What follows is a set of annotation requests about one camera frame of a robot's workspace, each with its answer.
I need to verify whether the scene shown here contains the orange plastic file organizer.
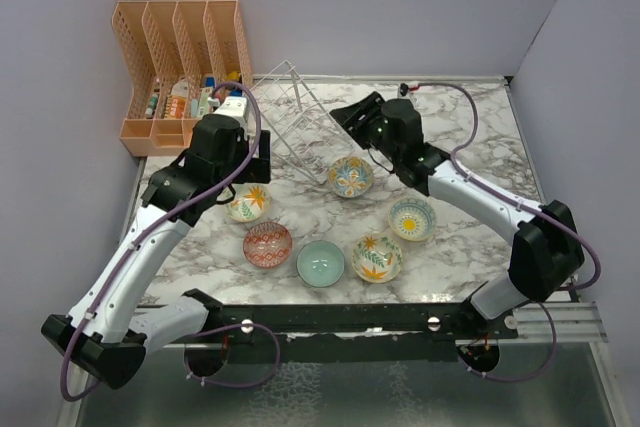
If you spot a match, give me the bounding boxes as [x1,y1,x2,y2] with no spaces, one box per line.
[112,0,253,157]

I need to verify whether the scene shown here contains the orange flower bowl left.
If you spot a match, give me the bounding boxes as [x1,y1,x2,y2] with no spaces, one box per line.
[225,183,271,223]

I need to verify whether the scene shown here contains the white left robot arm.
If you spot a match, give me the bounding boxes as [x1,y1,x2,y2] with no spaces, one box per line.
[41,114,271,389]

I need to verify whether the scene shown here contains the plain teal bowl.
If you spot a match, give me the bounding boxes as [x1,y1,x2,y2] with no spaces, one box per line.
[296,240,345,288]

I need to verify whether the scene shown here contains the items in organizer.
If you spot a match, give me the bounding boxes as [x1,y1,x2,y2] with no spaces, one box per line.
[144,71,242,119]

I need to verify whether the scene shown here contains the white wire dish rack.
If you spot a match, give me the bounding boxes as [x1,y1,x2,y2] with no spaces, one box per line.
[252,60,353,184]

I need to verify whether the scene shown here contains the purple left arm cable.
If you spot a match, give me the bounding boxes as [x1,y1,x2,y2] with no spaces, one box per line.
[59,82,264,403]

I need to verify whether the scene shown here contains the orange flower bowl right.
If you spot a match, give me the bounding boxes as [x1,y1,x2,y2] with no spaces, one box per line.
[351,234,404,284]

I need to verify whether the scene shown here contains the yellow sun blue bowl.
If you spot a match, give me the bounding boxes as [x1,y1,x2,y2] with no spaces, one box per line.
[388,196,437,242]

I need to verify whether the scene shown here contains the blue yellow floral bowl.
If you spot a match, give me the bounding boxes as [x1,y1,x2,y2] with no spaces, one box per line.
[328,156,374,198]

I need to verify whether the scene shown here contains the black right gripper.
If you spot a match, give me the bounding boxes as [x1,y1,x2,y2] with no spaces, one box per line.
[330,93,400,165]

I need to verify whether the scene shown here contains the orange flower bowl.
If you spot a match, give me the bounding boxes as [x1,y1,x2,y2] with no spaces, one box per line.
[225,183,271,223]
[351,234,404,284]

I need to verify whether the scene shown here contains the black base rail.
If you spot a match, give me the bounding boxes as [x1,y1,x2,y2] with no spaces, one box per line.
[195,303,517,363]

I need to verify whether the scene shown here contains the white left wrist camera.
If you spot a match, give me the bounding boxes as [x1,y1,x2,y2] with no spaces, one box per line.
[215,96,250,122]

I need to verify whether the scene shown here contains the aluminium rail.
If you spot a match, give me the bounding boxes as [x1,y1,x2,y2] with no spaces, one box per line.
[514,302,608,343]

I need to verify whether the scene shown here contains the red patterned bowl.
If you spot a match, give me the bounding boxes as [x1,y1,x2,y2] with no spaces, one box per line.
[243,221,293,269]

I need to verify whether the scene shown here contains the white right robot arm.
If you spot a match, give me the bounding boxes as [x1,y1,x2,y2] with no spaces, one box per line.
[330,92,585,338]

